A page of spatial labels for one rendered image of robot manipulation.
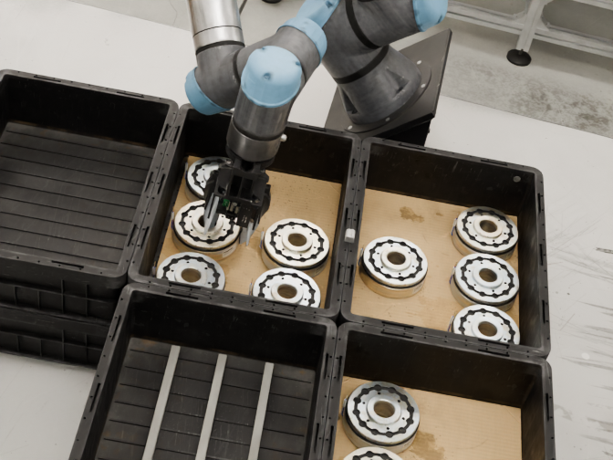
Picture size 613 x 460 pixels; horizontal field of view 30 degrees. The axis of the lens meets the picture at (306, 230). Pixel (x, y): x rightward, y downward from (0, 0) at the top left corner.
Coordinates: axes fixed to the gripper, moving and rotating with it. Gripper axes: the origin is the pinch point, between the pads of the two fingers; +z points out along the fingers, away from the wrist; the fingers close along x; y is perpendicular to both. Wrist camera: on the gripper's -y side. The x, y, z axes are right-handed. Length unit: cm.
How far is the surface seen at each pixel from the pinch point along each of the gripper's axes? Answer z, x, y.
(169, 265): 0.2, -7.2, 9.9
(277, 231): -1.5, 7.6, -1.0
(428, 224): -0.7, 31.8, -12.3
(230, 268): 2.3, 1.9, 5.6
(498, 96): 79, 74, -162
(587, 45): 64, 97, -179
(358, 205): -9.4, 18.3, -2.9
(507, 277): -5.2, 43.8, -0.3
